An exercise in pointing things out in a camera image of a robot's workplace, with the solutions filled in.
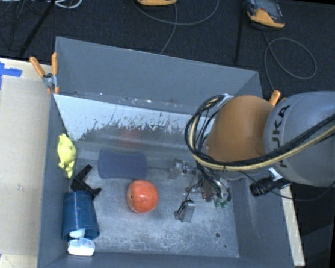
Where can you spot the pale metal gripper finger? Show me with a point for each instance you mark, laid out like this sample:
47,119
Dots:
179,168
187,211

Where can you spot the grey metal bin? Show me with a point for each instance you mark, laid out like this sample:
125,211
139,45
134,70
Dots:
158,232

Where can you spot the red apple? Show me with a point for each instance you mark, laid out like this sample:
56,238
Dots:
143,197

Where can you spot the blue sponge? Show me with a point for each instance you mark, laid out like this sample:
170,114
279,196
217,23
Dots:
122,165

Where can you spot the yellow toy animal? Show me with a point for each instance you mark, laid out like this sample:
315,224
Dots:
66,152

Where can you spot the pale flat board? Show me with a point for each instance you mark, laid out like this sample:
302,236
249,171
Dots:
16,157

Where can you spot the black cylinder on white bracket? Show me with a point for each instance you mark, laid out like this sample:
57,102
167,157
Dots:
265,185

